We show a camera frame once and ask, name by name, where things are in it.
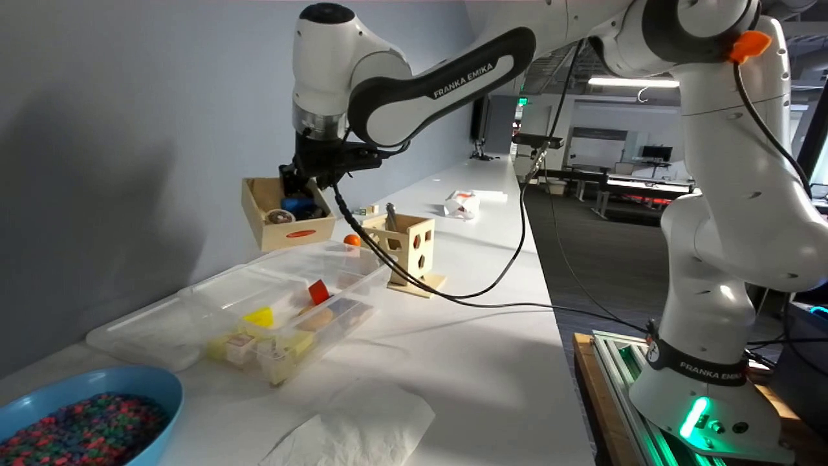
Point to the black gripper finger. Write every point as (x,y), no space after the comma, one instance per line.
(290,182)
(317,193)

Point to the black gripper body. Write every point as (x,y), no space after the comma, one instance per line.
(321,155)

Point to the wooden box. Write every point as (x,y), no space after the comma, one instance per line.
(288,234)

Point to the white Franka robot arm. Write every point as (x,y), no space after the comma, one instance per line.
(732,215)

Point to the clear plastic compartment basket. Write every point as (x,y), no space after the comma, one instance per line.
(344,276)

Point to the blue ball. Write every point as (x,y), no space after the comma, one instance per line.
(296,206)

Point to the small orange ball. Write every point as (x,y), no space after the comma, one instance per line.
(352,241)

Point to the red toy block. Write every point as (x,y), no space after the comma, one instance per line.
(318,294)

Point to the wooden shape sorter cube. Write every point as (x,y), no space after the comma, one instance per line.
(410,248)

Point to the yellow toy block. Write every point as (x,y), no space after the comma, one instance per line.
(260,317)

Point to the small white carton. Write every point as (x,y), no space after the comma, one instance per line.
(463,206)

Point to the clear flat plastic tray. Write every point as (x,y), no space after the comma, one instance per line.
(163,327)

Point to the blue bowl of coloured beads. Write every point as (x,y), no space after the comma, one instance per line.
(85,427)

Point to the ceiling light strip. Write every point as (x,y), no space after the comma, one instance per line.
(635,84)

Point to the background computer monitor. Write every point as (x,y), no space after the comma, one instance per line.
(657,154)

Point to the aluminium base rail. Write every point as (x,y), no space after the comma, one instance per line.
(636,415)

